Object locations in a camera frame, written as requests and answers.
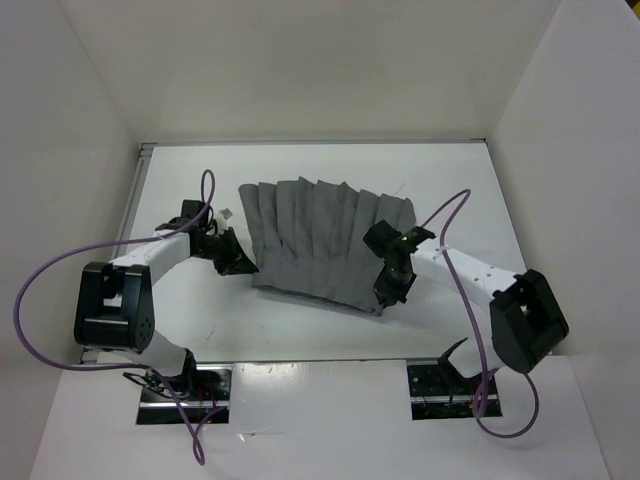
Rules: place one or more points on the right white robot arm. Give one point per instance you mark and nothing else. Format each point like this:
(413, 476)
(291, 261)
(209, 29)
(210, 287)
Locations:
(525, 319)

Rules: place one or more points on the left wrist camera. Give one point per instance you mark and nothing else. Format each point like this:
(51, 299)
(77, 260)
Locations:
(224, 216)

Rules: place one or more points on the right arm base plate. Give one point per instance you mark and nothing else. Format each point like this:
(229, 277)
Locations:
(437, 390)

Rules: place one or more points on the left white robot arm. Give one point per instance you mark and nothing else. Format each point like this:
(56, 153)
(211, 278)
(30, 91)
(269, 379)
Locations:
(115, 308)

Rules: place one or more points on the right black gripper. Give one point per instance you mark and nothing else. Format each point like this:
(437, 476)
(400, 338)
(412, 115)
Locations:
(388, 295)

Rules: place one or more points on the grey pleated skirt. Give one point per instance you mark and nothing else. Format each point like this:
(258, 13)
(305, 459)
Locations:
(308, 239)

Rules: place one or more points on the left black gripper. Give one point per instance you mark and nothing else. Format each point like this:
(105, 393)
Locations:
(235, 261)

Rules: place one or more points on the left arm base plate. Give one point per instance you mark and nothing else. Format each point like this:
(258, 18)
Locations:
(209, 401)

